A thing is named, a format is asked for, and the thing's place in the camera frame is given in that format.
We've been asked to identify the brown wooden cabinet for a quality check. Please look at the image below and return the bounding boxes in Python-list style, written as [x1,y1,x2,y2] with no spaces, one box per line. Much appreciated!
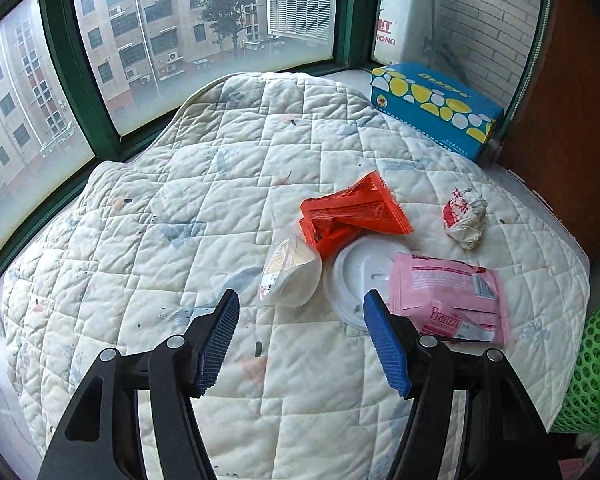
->
[495,0,600,271]

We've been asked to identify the green tree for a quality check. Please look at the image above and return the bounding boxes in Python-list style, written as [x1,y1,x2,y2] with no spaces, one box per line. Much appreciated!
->
[200,0,263,53]

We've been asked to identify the green window frame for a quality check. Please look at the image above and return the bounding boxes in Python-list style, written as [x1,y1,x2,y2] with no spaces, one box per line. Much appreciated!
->
[0,0,553,306]

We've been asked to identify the green plastic basket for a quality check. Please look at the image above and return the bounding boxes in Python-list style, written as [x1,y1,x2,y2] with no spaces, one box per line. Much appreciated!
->
[550,287,600,441]

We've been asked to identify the crumpled paper ball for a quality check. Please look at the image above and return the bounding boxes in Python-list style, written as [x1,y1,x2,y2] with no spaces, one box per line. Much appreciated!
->
[442,186,488,251]

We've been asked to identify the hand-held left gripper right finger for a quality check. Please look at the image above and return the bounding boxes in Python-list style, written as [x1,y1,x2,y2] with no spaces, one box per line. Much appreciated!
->
[362,289,563,480]

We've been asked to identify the pink snack wrapper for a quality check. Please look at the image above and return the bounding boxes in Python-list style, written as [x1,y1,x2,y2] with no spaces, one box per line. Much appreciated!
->
[387,252,511,348]

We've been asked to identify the orange snack wrapper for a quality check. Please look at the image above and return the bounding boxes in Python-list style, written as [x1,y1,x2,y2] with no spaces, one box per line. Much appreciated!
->
[299,171,414,261]

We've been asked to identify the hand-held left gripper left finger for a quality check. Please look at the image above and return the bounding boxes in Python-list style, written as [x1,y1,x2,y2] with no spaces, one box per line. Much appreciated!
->
[37,288,241,480]

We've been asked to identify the white plastic cup lid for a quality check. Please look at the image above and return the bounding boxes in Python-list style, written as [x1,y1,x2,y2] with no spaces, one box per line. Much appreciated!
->
[323,237,406,332]

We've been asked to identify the small white plastic cup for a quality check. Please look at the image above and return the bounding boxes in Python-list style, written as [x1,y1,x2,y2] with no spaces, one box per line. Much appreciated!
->
[258,239,323,308]

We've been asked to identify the white printed appliance box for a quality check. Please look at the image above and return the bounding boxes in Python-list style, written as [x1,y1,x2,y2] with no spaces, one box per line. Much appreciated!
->
[372,0,443,66]

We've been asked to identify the blue dotted tissue box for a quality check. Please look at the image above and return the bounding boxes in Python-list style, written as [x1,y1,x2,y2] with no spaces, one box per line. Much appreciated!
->
[370,61,505,163]

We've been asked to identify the white quilted mat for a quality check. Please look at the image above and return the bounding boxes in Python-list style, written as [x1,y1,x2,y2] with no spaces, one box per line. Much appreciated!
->
[2,71,588,480]

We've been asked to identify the beige apartment building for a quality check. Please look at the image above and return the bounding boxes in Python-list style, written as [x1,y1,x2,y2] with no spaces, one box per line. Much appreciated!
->
[0,0,271,201]

